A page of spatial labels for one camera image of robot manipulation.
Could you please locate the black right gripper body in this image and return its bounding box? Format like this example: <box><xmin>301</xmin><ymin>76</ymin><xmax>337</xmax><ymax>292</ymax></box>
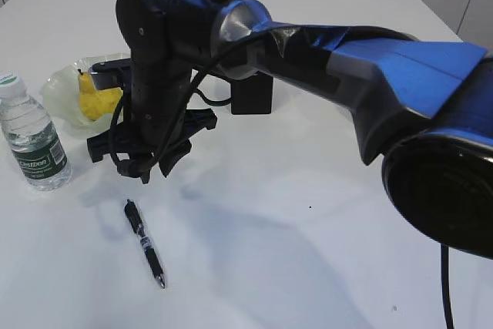
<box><xmin>87</xmin><ymin>0</ymin><xmax>231</xmax><ymax>163</ymax></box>

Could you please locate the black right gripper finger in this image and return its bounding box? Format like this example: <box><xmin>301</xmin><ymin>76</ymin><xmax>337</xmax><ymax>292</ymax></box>
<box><xmin>116</xmin><ymin>153</ymin><xmax>152</xmax><ymax>184</ymax></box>
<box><xmin>159</xmin><ymin>139</ymin><xmax>192</xmax><ymax>177</ymax></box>

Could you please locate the black gel pen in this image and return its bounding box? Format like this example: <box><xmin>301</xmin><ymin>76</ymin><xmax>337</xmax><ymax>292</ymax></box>
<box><xmin>124</xmin><ymin>199</ymin><xmax>166</xmax><ymax>289</ymax></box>

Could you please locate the yellow pear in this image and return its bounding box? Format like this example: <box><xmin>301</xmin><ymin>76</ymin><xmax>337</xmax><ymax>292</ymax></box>
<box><xmin>78</xmin><ymin>69</ymin><xmax>122</xmax><ymax>121</ymax></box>

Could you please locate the clear plastic water bottle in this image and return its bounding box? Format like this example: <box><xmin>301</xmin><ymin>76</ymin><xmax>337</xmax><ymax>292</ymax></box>
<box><xmin>1</xmin><ymin>72</ymin><xmax>72</xmax><ymax>191</ymax></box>

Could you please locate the blue black right robot arm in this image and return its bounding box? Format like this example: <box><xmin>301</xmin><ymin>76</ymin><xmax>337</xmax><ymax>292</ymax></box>
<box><xmin>87</xmin><ymin>0</ymin><xmax>492</xmax><ymax>258</ymax></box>

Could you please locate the pale green wavy glass plate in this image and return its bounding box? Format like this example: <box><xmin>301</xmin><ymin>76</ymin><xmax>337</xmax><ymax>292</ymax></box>
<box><xmin>40</xmin><ymin>52</ymin><xmax>130</xmax><ymax>137</ymax></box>

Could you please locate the black square pen holder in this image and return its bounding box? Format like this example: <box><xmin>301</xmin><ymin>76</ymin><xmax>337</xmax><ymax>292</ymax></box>
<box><xmin>230</xmin><ymin>73</ymin><xmax>273</xmax><ymax>115</ymax></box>

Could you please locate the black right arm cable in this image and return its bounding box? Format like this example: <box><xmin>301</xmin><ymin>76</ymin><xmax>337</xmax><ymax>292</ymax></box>
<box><xmin>107</xmin><ymin>0</ymin><xmax>455</xmax><ymax>329</ymax></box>

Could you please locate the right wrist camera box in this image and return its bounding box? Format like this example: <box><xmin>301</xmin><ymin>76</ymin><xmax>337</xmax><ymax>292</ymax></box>
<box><xmin>88</xmin><ymin>58</ymin><xmax>131</xmax><ymax>92</ymax></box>

